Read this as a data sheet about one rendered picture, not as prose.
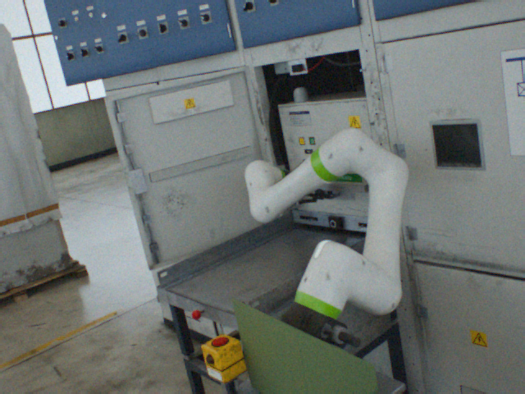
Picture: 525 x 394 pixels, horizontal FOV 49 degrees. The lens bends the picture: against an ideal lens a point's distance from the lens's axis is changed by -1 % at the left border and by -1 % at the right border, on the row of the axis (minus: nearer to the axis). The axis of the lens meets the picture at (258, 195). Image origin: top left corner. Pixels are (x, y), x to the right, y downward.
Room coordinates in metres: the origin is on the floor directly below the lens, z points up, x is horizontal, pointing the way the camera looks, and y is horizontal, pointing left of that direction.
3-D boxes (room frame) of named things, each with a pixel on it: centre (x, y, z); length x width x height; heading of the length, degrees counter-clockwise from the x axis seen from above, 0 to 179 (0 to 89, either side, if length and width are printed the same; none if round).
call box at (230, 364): (1.47, 0.18, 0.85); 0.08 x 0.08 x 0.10; 38
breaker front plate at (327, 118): (2.32, -0.31, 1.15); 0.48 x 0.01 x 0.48; 38
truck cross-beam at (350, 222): (2.33, -0.32, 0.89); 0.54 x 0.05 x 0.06; 38
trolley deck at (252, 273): (2.09, 0.00, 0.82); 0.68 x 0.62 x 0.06; 128
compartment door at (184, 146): (2.49, 0.22, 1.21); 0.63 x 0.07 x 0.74; 110
